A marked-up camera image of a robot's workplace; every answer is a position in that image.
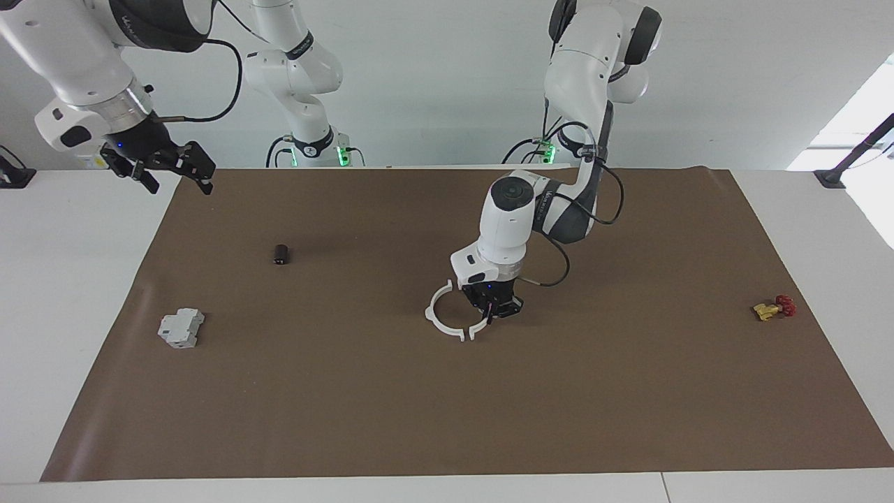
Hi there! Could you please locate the white half-ring pipe clamp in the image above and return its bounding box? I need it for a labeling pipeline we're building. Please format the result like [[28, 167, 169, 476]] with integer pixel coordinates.
[[425, 279, 467, 344], [467, 313, 505, 342]]

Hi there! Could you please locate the brown table mat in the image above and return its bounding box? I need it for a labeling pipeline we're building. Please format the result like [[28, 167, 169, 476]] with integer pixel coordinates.
[[40, 166, 894, 483]]

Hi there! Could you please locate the grey circuit breaker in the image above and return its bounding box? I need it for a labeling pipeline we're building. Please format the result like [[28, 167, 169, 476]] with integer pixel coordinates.
[[157, 308, 206, 350]]

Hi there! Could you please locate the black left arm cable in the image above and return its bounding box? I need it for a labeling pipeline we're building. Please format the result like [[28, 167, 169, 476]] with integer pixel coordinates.
[[520, 98, 626, 289]]

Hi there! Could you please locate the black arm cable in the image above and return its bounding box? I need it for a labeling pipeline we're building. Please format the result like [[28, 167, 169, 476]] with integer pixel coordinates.
[[150, 0, 254, 124], [520, 98, 626, 289]]

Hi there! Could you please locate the black base cable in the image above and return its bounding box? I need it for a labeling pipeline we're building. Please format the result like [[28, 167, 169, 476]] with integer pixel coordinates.
[[265, 135, 298, 168], [501, 119, 559, 166]]

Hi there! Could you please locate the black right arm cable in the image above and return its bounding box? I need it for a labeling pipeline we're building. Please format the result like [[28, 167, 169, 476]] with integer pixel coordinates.
[[150, 0, 254, 124]]

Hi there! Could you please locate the small black clamp bracket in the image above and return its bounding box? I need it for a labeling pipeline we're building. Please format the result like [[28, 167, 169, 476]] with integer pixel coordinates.
[[0, 145, 37, 189]]

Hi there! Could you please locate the brass valve with red handle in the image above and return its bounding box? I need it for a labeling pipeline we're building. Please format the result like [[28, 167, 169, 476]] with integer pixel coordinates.
[[753, 295, 797, 322]]

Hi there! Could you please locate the black stand bracket with rod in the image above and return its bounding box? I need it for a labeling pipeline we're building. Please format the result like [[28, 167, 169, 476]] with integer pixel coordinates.
[[814, 114, 894, 190]]

